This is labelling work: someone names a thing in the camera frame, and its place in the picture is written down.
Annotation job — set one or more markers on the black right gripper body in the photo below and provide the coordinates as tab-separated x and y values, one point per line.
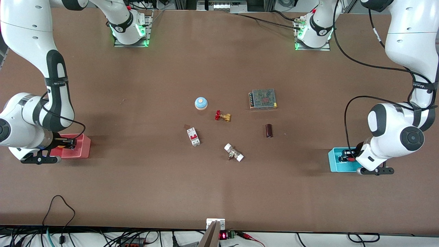
59	142

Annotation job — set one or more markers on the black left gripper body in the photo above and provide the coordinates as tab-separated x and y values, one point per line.
357	149

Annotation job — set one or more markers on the yellow push button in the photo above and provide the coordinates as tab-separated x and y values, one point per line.
61	146

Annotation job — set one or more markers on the red push button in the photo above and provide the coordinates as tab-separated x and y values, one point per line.
351	159

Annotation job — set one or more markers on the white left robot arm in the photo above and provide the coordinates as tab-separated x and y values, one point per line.
404	37

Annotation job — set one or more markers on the cyan plastic box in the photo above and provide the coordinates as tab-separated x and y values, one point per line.
334	163

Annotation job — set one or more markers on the pink plastic box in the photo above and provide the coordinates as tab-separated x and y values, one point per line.
80	151

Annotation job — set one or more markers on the dark brown cylinder capacitor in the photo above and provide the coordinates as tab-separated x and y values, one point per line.
269	130

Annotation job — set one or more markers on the metal mesh power supply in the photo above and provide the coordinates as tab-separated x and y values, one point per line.
263	98

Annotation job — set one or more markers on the metal fitting white ends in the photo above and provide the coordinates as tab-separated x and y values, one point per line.
234	153

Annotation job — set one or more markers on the red alligator clip lead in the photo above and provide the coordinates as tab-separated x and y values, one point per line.
248	236

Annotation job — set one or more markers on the white red circuit breaker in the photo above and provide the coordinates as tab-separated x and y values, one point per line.
193	136

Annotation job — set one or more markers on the blue round bell button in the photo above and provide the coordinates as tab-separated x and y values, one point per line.
201	103

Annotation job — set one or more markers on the red digit display module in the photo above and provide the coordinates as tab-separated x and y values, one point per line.
223	235

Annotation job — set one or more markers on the white power strip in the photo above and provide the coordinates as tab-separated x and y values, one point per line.
226	5

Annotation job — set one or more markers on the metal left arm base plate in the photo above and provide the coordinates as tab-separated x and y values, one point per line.
325	47

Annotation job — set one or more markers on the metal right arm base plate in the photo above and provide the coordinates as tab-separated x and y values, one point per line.
148	27

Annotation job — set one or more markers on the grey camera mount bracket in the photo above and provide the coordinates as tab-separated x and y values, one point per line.
212	236

